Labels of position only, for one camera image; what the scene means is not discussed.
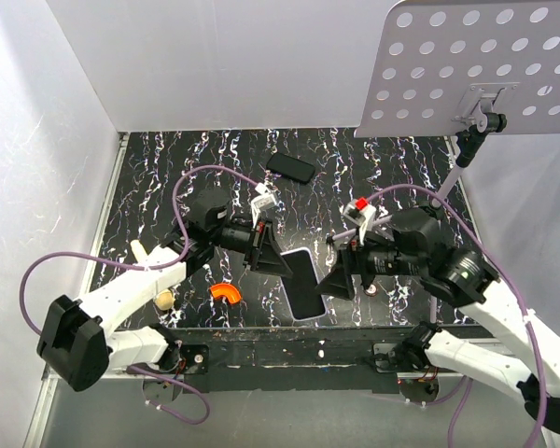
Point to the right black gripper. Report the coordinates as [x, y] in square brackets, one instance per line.
[337, 282]

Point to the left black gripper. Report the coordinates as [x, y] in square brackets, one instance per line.
[262, 252]

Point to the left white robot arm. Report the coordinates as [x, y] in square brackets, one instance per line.
[81, 339]

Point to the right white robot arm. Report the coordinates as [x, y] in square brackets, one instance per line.
[463, 279]

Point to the black phone on table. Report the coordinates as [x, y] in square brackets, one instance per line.
[290, 168]

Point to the small round coin object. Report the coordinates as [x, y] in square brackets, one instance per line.
[371, 290]

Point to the orange curved pipe piece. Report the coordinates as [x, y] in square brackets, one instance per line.
[226, 291]

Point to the cream wooden pestle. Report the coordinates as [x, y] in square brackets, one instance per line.
[165, 300]

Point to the perforated music stand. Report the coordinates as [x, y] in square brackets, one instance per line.
[444, 66]

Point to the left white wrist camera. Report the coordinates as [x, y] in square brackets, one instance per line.
[264, 200]

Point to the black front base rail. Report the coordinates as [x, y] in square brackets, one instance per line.
[290, 358]

